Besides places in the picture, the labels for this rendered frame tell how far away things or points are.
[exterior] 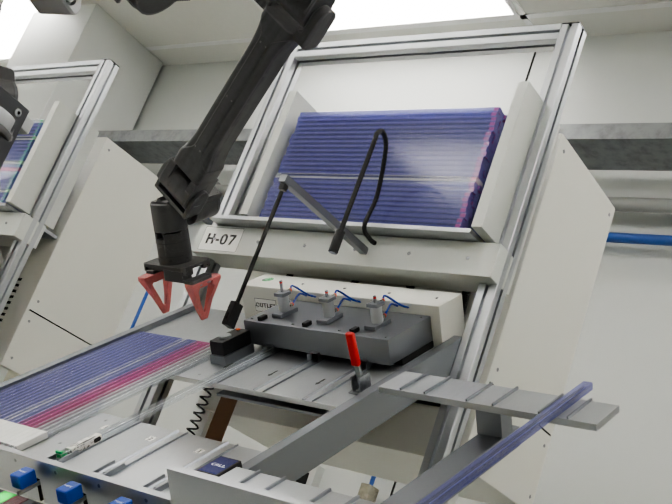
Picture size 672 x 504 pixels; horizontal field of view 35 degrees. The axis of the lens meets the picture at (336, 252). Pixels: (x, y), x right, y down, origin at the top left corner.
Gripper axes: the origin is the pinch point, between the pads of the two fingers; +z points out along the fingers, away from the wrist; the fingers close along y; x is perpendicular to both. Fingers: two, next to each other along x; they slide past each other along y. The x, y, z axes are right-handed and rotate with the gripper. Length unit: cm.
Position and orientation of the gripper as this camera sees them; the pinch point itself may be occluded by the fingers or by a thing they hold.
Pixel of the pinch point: (184, 311)
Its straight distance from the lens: 185.4
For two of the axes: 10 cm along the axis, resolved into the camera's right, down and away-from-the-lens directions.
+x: -6.2, 2.8, -7.3
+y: -7.7, -0.8, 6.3
